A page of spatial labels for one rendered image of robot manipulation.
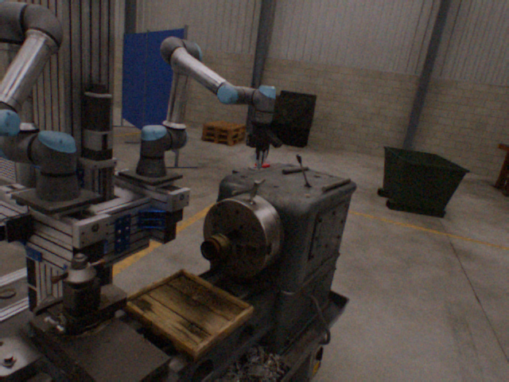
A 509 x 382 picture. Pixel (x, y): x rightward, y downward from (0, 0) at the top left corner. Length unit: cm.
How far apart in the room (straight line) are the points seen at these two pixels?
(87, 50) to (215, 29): 1106
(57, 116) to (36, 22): 42
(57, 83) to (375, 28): 1038
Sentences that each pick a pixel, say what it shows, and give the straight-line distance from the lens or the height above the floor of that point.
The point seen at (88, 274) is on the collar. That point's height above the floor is 114.
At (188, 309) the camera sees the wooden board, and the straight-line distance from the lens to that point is 132.
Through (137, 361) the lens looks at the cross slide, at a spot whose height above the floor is 97.
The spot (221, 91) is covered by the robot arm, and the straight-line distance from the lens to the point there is 148.
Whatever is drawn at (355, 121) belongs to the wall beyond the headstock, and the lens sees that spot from 1131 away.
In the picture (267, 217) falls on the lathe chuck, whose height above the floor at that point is 119.
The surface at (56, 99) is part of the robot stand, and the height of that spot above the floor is 149.
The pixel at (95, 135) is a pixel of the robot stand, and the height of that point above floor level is 136.
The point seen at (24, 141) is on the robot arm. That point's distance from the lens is 149.
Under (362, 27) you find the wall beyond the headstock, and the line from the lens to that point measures 1152.
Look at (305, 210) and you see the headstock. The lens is 137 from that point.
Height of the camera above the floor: 167
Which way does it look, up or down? 17 degrees down
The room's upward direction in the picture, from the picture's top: 8 degrees clockwise
